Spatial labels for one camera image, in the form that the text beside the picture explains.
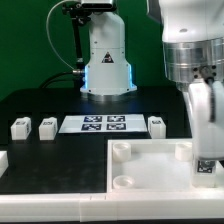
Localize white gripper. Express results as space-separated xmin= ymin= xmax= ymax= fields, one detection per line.
xmin=188 ymin=80 xmax=224 ymax=160

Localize white square tabletop part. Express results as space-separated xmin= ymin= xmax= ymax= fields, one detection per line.
xmin=107 ymin=139 xmax=224 ymax=193

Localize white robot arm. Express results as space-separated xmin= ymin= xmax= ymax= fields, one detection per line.
xmin=81 ymin=0 xmax=224 ymax=161

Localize white sheet with fiducial tags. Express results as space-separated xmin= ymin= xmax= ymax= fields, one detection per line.
xmin=59 ymin=114 xmax=147 ymax=133

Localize white U-shaped obstacle fence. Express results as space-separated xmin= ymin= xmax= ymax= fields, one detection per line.
xmin=0 ymin=149 xmax=224 ymax=223

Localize black cables at base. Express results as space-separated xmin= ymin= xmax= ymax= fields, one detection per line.
xmin=39 ymin=71 xmax=83 ymax=90

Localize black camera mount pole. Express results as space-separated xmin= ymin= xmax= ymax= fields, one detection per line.
xmin=62 ymin=1 xmax=91 ymax=87

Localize grey cable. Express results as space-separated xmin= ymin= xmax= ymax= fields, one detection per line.
xmin=45 ymin=0 xmax=84 ymax=72

